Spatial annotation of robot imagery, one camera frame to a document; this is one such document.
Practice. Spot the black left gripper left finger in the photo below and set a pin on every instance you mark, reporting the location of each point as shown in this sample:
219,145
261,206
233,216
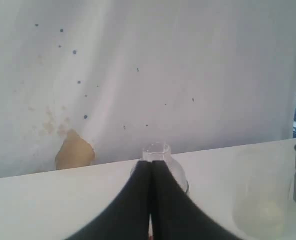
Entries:
127,216

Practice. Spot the frosted translucent plastic cup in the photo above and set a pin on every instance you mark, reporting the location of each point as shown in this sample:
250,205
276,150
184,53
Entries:
264,179

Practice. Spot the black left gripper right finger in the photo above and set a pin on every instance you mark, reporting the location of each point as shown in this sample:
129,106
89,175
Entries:
174,214

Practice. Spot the clear dome strainer lid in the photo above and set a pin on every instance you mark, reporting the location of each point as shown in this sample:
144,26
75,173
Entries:
162,152

